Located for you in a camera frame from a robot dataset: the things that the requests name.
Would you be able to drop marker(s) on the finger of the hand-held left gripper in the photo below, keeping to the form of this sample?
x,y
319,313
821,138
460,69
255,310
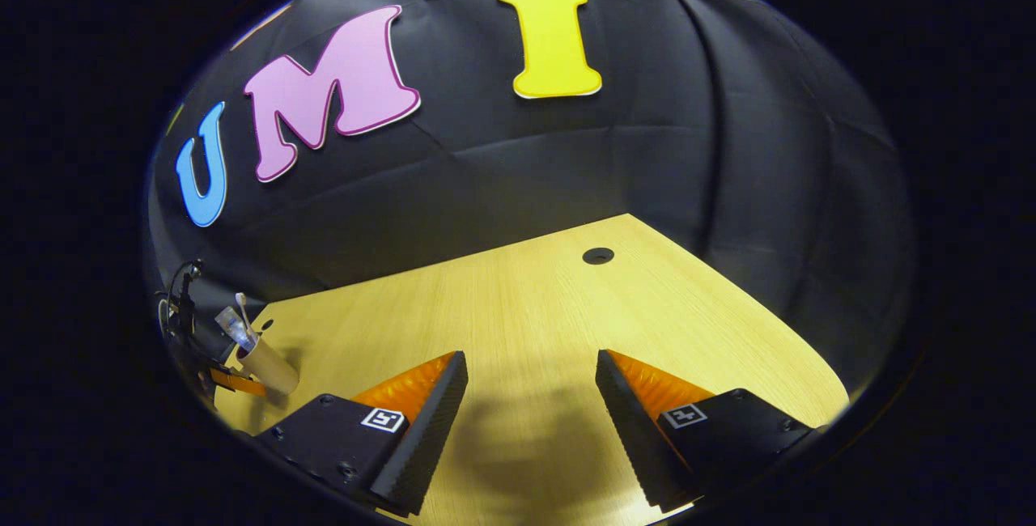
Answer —
x,y
239,383

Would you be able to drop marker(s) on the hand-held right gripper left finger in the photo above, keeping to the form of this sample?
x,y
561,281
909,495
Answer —
x,y
437,413

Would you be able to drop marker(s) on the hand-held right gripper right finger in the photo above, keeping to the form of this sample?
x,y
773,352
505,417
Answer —
x,y
623,413

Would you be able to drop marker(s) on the beige cup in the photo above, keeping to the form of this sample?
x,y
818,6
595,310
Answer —
x,y
271,368

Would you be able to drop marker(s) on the white toothpaste tube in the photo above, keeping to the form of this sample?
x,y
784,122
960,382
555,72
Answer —
x,y
233,325

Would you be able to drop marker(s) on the white toothbrush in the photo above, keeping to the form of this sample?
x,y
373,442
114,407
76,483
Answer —
x,y
241,303

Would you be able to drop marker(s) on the wooden desktop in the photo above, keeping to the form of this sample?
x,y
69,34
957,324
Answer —
x,y
526,316

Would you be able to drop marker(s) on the black backdrop cloth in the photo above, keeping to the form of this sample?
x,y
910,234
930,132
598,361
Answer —
x,y
647,146

